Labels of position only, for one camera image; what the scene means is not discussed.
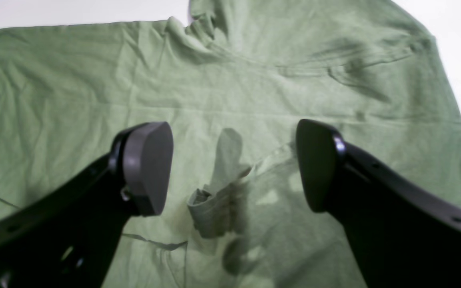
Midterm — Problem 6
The green T-shirt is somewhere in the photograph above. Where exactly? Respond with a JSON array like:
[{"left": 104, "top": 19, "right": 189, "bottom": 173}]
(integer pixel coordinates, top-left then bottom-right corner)
[{"left": 0, "top": 0, "right": 461, "bottom": 288}]

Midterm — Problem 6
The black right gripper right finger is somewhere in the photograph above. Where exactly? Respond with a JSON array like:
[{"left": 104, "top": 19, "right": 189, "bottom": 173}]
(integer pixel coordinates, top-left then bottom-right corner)
[{"left": 296, "top": 120, "right": 461, "bottom": 288}]

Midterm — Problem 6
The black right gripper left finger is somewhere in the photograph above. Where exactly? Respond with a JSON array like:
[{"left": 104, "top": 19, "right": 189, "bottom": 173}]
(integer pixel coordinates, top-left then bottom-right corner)
[{"left": 0, "top": 122, "right": 174, "bottom": 288}]

